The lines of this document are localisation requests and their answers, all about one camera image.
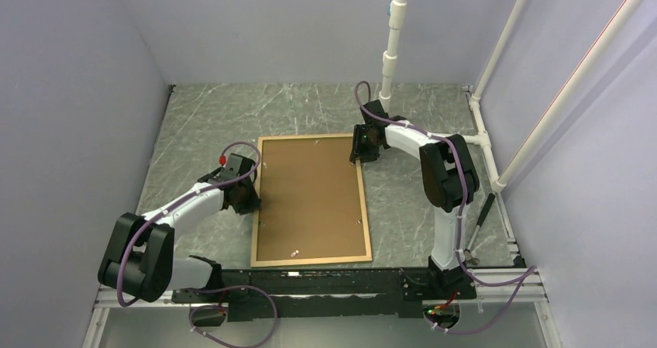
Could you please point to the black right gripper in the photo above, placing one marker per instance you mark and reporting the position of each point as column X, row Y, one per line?
column 358, row 151

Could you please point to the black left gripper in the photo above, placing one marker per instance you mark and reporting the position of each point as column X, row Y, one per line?
column 252, row 204

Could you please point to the brown mdf backing board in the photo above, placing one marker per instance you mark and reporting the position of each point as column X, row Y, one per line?
column 310, row 202

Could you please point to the wooden picture frame green inlay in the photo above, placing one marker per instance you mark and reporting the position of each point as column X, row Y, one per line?
column 367, row 222

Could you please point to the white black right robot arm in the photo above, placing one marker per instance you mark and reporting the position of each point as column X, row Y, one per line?
column 448, row 176

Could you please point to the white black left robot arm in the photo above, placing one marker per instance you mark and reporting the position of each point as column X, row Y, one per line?
column 139, row 259

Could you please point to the white pvc pipe stand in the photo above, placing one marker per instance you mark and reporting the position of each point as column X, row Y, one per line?
column 445, row 46

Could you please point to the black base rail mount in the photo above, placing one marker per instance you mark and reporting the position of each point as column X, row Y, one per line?
column 261, row 294

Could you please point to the black handled hammer tool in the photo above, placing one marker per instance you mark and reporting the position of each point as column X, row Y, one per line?
column 482, row 212

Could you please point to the aluminium extrusion rail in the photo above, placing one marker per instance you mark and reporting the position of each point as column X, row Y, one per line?
column 532, row 289

